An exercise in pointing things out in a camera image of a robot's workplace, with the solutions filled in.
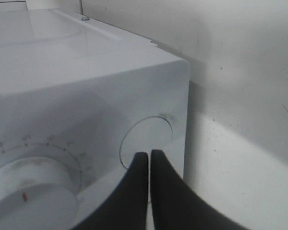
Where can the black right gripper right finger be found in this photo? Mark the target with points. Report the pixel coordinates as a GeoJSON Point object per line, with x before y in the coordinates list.
{"type": "Point", "coordinates": [175, 206]}

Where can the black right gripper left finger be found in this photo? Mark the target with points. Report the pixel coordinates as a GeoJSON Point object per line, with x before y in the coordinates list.
{"type": "Point", "coordinates": [126, 206]}

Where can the round white door button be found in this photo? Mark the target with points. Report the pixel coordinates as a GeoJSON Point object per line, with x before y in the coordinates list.
{"type": "Point", "coordinates": [153, 132]}

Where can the white microwave knob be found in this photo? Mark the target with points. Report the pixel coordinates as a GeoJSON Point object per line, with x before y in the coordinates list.
{"type": "Point", "coordinates": [37, 193]}

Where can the white microwave oven body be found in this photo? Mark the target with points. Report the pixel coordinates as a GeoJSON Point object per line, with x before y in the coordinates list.
{"type": "Point", "coordinates": [70, 89]}

